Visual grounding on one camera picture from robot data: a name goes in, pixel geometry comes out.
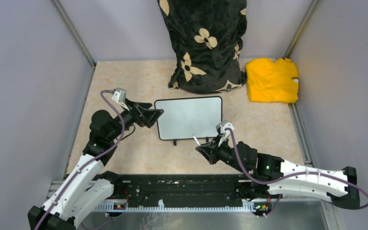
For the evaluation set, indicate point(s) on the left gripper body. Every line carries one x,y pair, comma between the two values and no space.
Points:
130,116

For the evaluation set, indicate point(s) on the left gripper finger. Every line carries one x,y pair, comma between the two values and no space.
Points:
131,105
147,117

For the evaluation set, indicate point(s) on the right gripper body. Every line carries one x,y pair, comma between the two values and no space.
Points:
224,153

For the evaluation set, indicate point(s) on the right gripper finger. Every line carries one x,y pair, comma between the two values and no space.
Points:
213,143
207,153

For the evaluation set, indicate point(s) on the white marker pen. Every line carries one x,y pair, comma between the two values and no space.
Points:
196,140

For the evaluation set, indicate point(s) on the small whiteboard black frame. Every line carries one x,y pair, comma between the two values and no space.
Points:
186,118

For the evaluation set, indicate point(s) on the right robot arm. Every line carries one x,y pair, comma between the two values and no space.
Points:
281,177

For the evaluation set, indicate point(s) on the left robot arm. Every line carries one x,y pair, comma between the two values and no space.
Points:
75,199

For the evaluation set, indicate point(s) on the folded yellow garment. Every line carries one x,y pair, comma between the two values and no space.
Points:
272,81

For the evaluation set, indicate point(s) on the black floral blanket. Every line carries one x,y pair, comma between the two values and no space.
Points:
206,37

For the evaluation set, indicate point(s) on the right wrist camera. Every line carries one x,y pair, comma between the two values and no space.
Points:
223,129

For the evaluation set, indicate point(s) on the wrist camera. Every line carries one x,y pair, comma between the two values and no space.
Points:
223,129
119,96

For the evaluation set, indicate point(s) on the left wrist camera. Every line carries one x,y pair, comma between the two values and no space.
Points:
119,96

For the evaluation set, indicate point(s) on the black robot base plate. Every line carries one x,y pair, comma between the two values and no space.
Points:
192,193

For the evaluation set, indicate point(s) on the aluminium rail frame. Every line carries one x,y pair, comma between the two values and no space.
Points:
223,193

